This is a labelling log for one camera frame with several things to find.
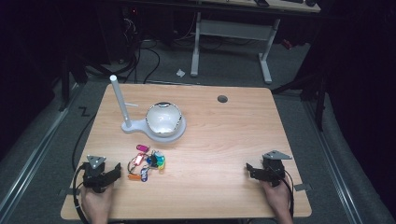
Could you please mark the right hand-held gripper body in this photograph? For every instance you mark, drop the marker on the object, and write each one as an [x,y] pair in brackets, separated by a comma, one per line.
[274,169]

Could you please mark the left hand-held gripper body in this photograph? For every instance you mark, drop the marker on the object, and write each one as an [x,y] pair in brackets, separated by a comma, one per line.
[93,174]

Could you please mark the pile of colourful key tags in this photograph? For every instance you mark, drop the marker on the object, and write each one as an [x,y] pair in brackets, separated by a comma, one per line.
[148,163]

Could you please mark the person's left hand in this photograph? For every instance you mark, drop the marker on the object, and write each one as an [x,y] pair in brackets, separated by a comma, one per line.
[97,205]

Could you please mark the person's right hand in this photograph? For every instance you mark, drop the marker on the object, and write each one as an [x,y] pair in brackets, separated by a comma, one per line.
[278,202]

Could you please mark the grey tape strip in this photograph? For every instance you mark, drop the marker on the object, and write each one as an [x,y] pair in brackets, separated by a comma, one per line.
[66,192]
[302,187]

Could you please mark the white stand with upright pole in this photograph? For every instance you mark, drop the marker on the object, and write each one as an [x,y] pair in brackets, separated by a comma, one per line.
[124,105]

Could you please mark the white bowl with silver rim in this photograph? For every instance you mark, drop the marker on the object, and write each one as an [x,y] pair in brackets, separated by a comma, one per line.
[163,119]

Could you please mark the black metal stand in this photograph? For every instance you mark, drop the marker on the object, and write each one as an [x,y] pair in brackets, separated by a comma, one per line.
[67,84]
[319,102]

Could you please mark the crumpled white paper scrap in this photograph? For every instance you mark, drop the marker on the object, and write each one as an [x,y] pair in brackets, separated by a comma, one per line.
[180,73]

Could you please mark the small red object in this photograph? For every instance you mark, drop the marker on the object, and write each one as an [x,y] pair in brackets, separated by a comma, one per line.
[287,44]

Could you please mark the dark computer tower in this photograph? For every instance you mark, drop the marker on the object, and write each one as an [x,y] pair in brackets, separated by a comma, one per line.
[129,34]

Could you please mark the white-framed desk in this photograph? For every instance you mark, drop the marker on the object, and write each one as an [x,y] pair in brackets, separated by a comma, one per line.
[233,29]

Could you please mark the black device on desk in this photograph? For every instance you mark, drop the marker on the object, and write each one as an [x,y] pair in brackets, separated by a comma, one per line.
[261,2]

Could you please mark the metal floor rail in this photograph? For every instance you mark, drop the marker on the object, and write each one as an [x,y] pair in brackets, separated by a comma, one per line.
[34,149]
[333,161]

